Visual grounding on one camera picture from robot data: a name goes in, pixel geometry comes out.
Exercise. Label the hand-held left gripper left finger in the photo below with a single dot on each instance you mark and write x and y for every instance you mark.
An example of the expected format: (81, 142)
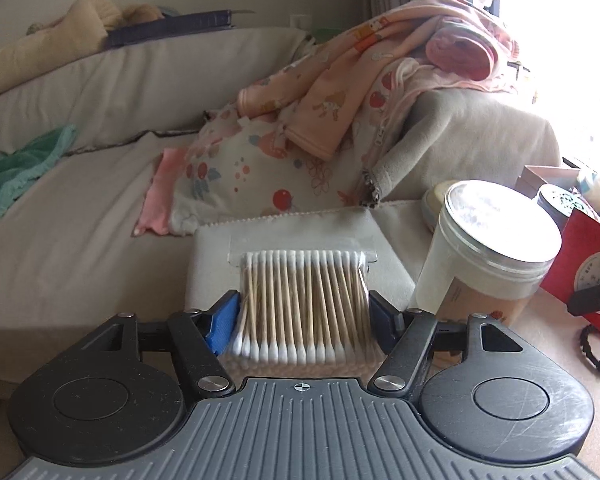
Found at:
(220, 325)

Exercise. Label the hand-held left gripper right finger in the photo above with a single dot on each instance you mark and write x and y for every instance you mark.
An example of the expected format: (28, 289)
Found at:
(382, 320)

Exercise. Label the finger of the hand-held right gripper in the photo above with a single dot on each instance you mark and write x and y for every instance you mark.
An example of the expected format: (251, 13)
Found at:
(595, 300)

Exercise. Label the cotton swab pack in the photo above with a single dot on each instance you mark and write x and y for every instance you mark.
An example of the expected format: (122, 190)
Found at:
(305, 310)

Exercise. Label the pink cardboard box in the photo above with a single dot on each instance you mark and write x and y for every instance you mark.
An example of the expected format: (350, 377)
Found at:
(545, 177)

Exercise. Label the red printed box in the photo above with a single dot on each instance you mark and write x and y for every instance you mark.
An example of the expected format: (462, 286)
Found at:
(585, 255)

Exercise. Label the beige folded cloth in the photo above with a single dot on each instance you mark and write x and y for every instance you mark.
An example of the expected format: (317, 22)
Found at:
(215, 255)

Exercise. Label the green lid glass jar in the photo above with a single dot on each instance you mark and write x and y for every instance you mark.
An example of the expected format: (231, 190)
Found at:
(565, 202)

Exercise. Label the clear plastic powder jar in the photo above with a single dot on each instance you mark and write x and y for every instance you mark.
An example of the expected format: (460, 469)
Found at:
(485, 255)

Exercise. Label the round cream tin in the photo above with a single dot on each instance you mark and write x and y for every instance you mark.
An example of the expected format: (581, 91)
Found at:
(432, 205)

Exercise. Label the small pink cloth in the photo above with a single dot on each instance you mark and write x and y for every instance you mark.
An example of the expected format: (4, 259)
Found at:
(157, 200)

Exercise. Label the pink printed garment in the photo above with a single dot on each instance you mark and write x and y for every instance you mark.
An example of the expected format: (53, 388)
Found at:
(360, 70)

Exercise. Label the green towel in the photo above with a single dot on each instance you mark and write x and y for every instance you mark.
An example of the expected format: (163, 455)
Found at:
(15, 175)

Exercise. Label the dark flat book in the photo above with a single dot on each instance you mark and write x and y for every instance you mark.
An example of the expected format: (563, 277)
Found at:
(170, 27)

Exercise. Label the beige plush toy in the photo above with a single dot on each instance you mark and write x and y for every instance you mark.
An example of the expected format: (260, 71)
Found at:
(45, 45)

